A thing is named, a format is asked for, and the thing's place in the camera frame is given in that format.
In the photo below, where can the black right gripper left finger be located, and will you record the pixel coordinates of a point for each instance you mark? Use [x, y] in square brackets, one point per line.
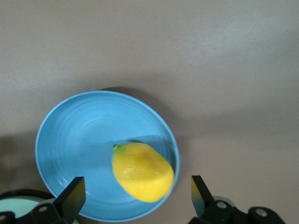
[70, 200]

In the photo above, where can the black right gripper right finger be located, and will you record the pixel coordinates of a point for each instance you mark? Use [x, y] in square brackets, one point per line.
[208, 207]

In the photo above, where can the yellow lemon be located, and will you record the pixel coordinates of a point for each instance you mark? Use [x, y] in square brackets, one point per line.
[142, 172]

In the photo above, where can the light green plate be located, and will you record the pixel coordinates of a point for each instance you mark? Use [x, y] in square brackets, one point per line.
[16, 205]

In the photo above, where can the blue plate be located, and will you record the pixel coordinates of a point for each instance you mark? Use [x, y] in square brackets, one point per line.
[81, 140]

